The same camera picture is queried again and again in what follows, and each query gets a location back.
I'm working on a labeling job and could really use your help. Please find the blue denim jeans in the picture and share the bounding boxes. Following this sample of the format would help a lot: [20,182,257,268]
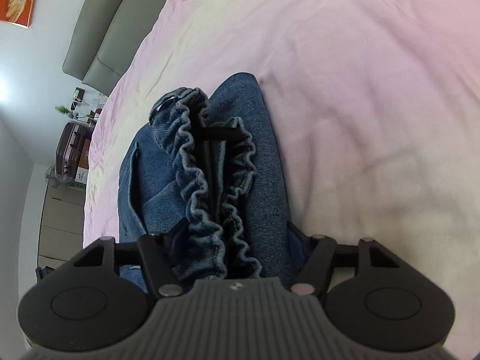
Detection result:
[118,72,301,287]

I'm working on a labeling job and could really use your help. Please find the grey drawer cabinet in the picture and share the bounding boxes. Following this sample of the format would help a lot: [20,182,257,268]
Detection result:
[37,186,86,269]

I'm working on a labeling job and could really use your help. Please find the wooden bedside table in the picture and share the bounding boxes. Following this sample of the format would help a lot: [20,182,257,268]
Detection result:
[76,94,107,185]

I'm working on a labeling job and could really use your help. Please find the dark maroon suitcase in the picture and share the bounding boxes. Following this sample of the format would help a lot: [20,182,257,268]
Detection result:
[55,122,87,182]

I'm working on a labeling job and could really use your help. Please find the small green potted plant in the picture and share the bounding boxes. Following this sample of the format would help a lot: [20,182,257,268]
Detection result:
[55,106,73,119]

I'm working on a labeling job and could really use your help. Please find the pink floral bed duvet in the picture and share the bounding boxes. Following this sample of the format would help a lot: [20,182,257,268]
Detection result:
[82,0,480,360]

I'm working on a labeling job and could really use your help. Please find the grey upholstered headboard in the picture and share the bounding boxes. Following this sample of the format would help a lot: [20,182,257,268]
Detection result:
[62,0,167,96]

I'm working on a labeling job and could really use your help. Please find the wall power socket panel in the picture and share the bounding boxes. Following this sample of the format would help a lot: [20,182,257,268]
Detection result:
[73,87,85,102]

